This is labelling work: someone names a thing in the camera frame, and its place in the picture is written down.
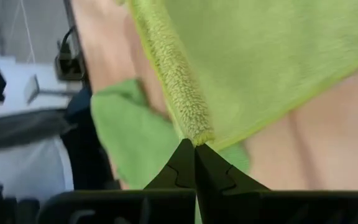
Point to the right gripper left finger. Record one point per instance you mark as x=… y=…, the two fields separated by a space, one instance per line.
x=135 y=208

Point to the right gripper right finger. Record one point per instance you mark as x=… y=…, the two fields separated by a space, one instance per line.
x=259 y=208

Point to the lime green microfiber towel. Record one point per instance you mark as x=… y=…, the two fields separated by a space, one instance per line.
x=259 y=62

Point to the dark green microfiber towel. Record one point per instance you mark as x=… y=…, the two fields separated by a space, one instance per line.
x=129 y=133

